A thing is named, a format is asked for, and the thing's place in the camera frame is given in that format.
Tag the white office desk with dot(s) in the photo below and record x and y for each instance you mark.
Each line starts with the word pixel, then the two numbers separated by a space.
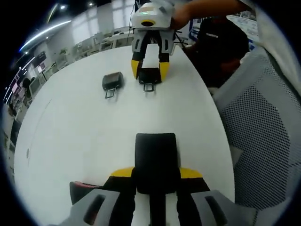
pixel 121 38

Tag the red black seat belt buckle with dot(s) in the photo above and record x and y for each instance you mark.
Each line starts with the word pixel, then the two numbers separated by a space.
pixel 78 190

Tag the person's right forearm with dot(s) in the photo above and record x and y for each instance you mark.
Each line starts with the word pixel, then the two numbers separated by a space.
pixel 216 5

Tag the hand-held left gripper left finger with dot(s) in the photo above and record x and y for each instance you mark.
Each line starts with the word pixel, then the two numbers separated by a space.
pixel 98 207

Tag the black metal seat belt tongue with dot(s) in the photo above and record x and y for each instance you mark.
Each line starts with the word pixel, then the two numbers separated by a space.
pixel 113 80
pixel 149 75

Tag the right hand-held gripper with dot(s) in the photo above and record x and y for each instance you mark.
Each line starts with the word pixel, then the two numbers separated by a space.
pixel 155 14

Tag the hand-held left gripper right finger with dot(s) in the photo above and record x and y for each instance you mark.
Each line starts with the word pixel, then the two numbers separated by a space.
pixel 202 207

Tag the person's body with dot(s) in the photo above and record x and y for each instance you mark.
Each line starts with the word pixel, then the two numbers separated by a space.
pixel 270 26

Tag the grey mesh office chair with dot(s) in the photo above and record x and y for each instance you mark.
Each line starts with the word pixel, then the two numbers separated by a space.
pixel 258 122

